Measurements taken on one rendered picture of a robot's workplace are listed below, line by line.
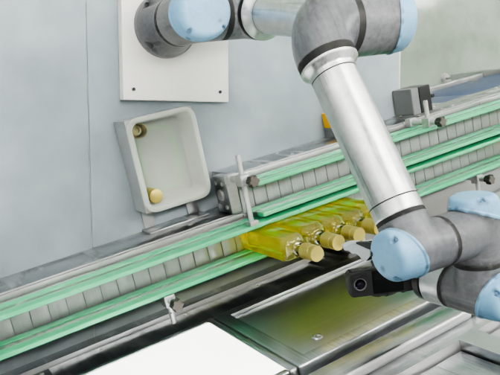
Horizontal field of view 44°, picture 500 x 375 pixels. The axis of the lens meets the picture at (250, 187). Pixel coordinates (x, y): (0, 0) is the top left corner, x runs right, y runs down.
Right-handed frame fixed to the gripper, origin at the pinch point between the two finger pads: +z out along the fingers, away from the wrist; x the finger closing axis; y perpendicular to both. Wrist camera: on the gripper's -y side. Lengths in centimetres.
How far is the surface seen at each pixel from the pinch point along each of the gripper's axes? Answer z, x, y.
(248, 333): 12.9, -13.4, -16.5
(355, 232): 8.9, 2.1, 10.5
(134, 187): 47, 15, -23
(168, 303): 28.4, -7.7, -26.4
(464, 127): 36, 15, 79
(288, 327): 9.1, -13.3, -9.2
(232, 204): 36.9, 8.4, -3.2
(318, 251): 9.1, 0.3, 0.5
